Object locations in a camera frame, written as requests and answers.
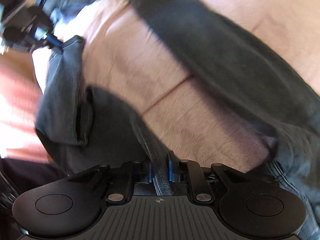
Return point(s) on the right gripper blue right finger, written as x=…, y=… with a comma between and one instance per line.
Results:
x=173, y=166

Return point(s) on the pink quilted bedspread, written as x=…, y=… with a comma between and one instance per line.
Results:
x=123, y=56

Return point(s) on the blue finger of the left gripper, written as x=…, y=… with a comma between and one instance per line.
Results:
x=53, y=40

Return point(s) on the dark grey denim jeans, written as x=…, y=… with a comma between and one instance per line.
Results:
x=228, y=81

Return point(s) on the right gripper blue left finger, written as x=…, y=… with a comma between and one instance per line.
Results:
x=148, y=172

